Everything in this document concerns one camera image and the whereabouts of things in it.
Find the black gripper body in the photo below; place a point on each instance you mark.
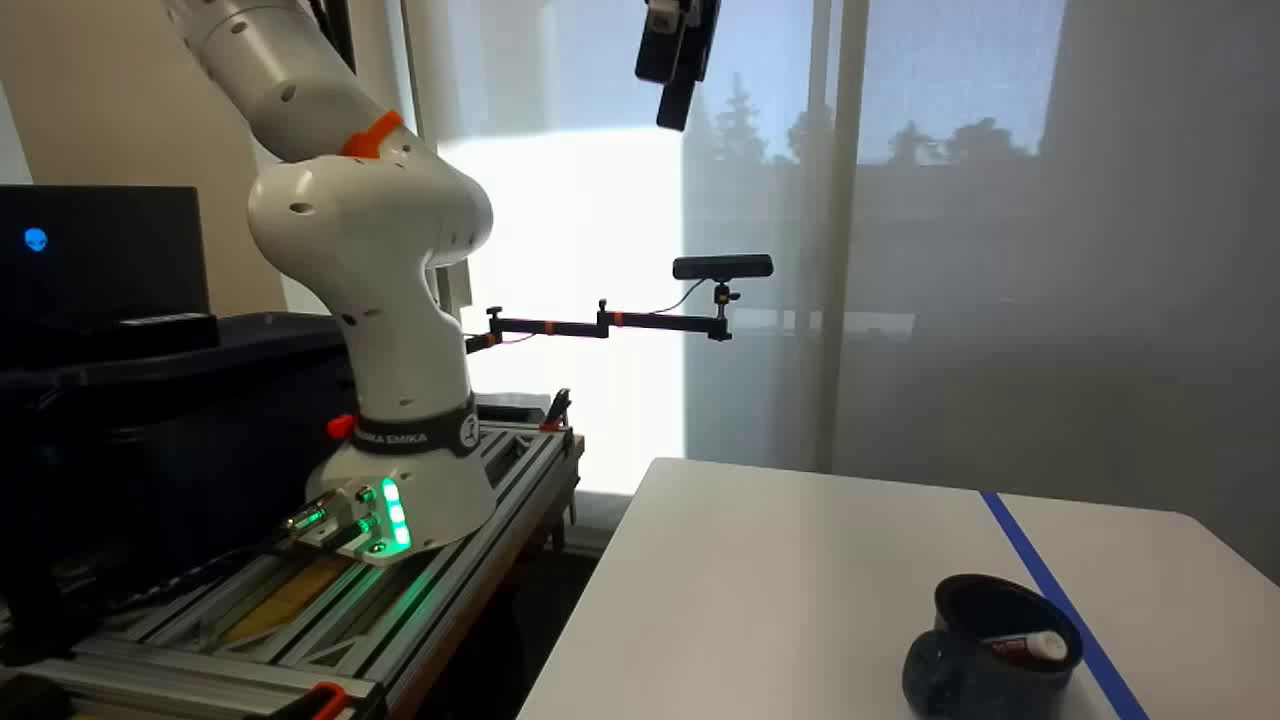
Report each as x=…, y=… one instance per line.
x=675, y=54

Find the dark blue ceramic mug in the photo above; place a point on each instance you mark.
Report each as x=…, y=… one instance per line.
x=993, y=655

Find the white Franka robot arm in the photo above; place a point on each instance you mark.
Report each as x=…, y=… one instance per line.
x=363, y=215

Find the aluminium extrusion robot base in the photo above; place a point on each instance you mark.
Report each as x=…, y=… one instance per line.
x=321, y=636

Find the black monitor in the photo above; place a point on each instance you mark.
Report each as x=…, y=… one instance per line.
x=97, y=255

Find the blue tape line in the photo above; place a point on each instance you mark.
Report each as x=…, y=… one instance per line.
x=1098, y=658

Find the black camera on stand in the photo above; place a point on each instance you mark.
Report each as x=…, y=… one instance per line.
x=723, y=264

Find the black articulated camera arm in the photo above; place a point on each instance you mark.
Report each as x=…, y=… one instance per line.
x=607, y=323

